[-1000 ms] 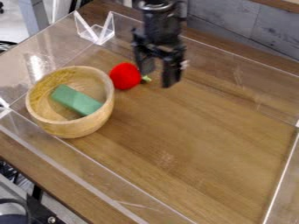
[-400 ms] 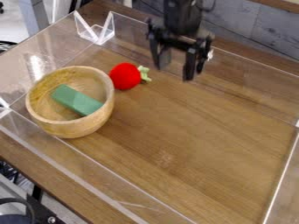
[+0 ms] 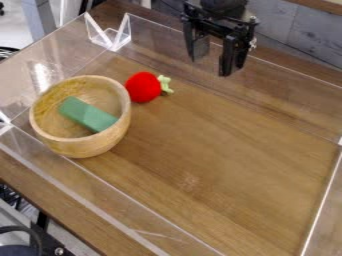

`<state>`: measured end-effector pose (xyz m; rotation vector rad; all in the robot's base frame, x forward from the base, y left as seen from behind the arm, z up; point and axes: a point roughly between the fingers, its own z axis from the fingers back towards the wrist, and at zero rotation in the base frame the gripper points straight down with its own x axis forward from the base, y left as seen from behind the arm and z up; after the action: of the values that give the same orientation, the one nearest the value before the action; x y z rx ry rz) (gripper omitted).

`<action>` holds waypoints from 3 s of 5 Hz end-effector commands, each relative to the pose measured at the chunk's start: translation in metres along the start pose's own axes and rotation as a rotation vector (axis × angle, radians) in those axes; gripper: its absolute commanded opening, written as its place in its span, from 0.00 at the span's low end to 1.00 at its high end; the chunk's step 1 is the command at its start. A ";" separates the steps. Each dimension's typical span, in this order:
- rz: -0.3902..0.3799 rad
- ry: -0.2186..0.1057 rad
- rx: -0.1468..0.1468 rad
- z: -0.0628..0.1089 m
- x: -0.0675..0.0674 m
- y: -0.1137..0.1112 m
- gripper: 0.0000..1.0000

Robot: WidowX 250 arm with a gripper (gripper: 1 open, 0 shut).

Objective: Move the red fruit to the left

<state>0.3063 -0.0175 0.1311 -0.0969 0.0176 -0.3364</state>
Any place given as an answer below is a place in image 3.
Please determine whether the black cable on floor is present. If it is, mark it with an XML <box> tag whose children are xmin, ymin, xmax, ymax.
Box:
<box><xmin>0</xmin><ymin>225</ymin><xmax>46</xmax><ymax>256</ymax></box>

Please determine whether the clear acrylic tray enclosure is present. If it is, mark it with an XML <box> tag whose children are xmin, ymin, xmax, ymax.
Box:
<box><xmin>0</xmin><ymin>14</ymin><xmax>342</xmax><ymax>256</ymax></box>

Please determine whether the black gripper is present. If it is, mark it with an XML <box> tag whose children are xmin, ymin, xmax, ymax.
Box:
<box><xmin>181</xmin><ymin>2</ymin><xmax>259</xmax><ymax>77</ymax></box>

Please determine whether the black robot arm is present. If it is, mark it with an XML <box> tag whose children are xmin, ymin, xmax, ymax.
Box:
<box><xmin>181</xmin><ymin>0</ymin><xmax>259</xmax><ymax>77</ymax></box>

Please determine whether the black table leg bracket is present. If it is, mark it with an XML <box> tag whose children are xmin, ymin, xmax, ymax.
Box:
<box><xmin>31</xmin><ymin>212</ymin><xmax>75</xmax><ymax>256</ymax></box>

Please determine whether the green rectangular block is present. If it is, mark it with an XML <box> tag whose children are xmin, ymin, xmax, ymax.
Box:
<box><xmin>59</xmin><ymin>96</ymin><xmax>118</xmax><ymax>133</ymax></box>

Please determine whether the red plush fruit green stem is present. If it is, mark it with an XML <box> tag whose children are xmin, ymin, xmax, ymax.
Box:
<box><xmin>124</xmin><ymin>71</ymin><xmax>174</xmax><ymax>103</ymax></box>

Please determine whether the light wooden bowl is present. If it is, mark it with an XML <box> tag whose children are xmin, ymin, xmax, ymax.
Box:
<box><xmin>30</xmin><ymin>75</ymin><xmax>131</xmax><ymax>158</ymax></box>

